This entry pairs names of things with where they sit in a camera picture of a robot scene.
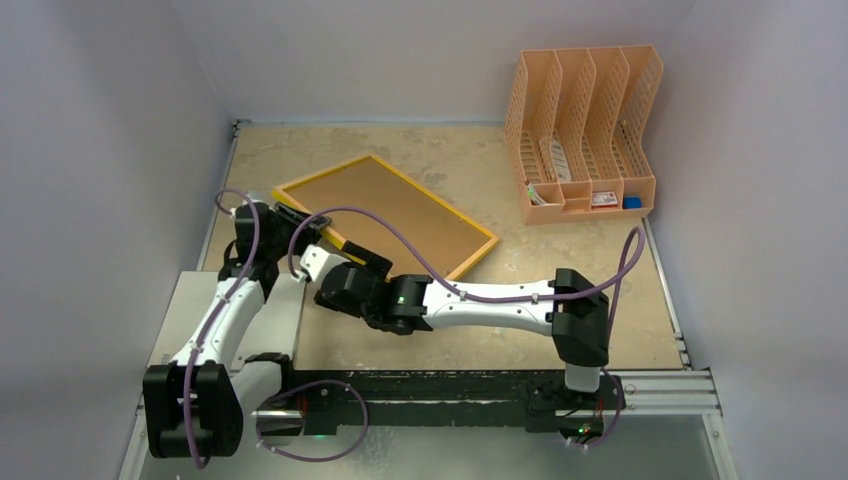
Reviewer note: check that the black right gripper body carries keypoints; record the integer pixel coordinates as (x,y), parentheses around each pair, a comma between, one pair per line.
(370,263)

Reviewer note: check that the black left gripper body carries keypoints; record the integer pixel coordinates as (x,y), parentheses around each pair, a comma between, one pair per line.
(277,246)

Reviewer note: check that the yellow wooden picture frame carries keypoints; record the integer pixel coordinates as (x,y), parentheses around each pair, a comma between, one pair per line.
(391,212)

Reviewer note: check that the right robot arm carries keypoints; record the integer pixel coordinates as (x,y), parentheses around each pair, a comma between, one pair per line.
(564,308)

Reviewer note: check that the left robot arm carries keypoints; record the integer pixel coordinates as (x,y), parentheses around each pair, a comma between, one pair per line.
(192,408)

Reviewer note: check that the white label card in organizer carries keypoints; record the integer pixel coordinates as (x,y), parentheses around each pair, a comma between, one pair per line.
(558,158)

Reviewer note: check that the red white small box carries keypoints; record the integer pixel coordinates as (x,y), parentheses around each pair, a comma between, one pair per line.
(604,200)

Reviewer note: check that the orange plastic file organizer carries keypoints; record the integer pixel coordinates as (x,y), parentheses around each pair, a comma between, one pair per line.
(596,102)

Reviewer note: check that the blue small object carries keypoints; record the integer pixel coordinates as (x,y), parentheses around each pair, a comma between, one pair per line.
(632,203)

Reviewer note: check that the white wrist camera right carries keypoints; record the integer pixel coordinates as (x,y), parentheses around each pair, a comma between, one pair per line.
(316,263)

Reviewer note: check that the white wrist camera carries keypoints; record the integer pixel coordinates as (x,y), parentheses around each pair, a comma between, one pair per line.
(244,198)
(316,263)

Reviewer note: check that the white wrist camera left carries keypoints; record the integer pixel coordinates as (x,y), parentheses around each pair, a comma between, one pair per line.
(244,198)

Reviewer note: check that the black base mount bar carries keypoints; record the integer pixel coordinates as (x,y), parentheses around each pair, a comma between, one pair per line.
(536,401)

